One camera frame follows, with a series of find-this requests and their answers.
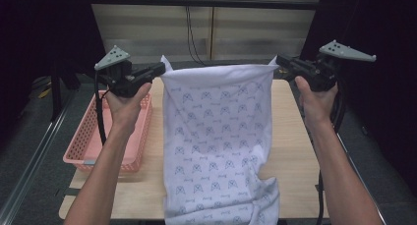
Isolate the dark curtain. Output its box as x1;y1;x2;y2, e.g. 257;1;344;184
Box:
299;0;417;174
0;0;106;128

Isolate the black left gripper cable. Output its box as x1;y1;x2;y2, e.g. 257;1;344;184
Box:
93;70;110;146

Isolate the black horizontal bar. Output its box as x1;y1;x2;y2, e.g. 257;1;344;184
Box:
87;0;325;11

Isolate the small yellow object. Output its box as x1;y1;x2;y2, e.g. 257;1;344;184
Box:
36;86;52;100

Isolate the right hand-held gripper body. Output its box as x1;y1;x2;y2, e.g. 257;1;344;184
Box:
304;39;378;92

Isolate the white printed cloth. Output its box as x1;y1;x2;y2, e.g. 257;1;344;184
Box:
159;55;281;225

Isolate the metal floor rail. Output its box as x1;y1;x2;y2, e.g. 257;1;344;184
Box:
0;93;77;225

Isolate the pink perforated plastic basket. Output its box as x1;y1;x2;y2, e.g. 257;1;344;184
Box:
62;89;153;173

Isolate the black stand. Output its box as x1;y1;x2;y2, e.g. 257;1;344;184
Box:
49;62;82;122

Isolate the black hanging wall cable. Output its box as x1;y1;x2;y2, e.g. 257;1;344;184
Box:
184;5;209;68

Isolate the person's left hand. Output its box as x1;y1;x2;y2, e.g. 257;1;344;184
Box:
105;82;153;134

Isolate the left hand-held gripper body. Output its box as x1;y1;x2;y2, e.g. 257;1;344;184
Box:
93;45;153;99

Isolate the person's right hand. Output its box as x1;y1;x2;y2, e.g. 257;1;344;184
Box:
294;76;339;125

